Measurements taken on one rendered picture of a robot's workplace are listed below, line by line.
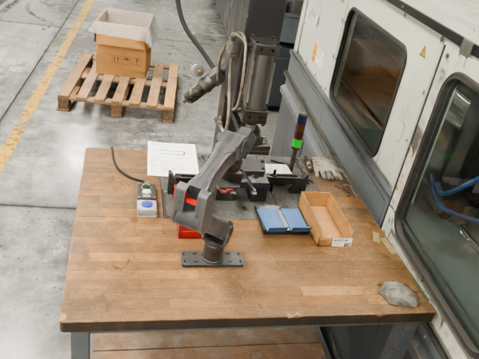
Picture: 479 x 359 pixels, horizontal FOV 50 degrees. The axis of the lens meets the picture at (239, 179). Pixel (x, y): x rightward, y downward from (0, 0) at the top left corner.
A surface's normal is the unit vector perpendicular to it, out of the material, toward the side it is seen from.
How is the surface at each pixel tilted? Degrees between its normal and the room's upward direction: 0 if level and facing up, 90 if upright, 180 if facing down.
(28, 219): 0
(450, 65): 90
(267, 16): 90
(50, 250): 0
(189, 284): 0
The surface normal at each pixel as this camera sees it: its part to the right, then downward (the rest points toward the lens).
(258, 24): 0.18, 0.52
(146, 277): 0.15, -0.85
